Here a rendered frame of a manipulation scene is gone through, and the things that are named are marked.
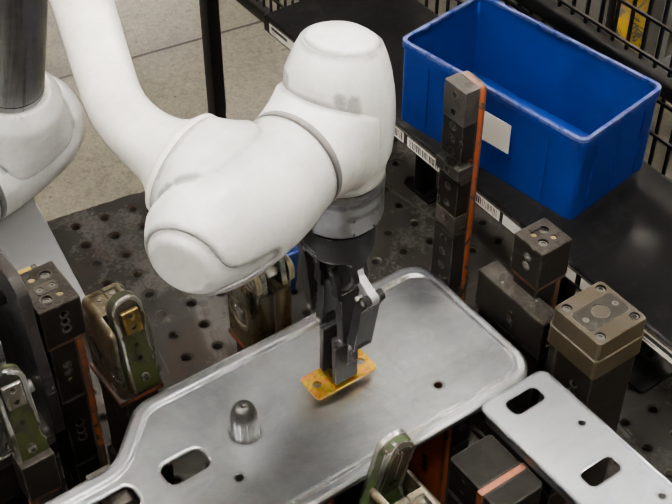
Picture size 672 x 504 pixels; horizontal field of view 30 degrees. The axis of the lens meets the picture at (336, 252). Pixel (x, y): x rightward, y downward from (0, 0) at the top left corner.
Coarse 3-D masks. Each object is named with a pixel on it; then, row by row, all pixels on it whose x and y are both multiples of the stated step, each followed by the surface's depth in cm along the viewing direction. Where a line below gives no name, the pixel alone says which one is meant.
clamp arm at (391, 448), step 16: (400, 432) 123; (384, 448) 122; (400, 448) 122; (384, 464) 123; (400, 464) 125; (368, 480) 128; (384, 480) 125; (400, 480) 129; (368, 496) 130; (384, 496) 129; (400, 496) 131
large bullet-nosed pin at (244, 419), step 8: (240, 400) 135; (248, 400) 135; (232, 408) 135; (240, 408) 134; (248, 408) 134; (256, 408) 135; (232, 416) 134; (240, 416) 134; (248, 416) 134; (256, 416) 135; (232, 424) 135; (240, 424) 134; (248, 424) 134; (256, 424) 135; (232, 432) 136; (240, 432) 135; (248, 432) 135; (256, 432) 136; (240, 440) 136; (248, 440) 136
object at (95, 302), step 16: (112, 288) 144; (96, 304) 142; (96, 320) 141; (96, 336) 143; (112, 336) 139; (96, 352) 147; (112, 352) 141; (96, 368) 150; (112, 368) 143; (112, 384) 147; (160, 384) 148; (112, 400) 151; (128, 400) 147; (144, 400) 149; (112, 416) 155; (128, 416) 148; (112, 432) 158; (112, 448) 161
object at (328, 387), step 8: (360, 352) 144; (368, 360) 143; (320, 368) 142; (360, 368) 142; (368, 368) 142; (304, 376) 141; (312, 376) 141; (320, 376) 141; (328, 376) 141; (352, 376) 141; (360, 376) 141; (304, 384) 141; (312, 384) 141; (328, 384) 141; (344, 384) 141; (312, 392) 140; (320, 392) 140; (328, 392) 140
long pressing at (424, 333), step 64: (384, 320) 150; (448, 320) 150; (192, 384) 142; (256, 384) 143; (320, 384) 143; (384, 384) 143; (448, 384) 143; (512, 384) 143; (128, 448) 135; (192, 448) 136; (256, 448) 136; (320, 448) 136
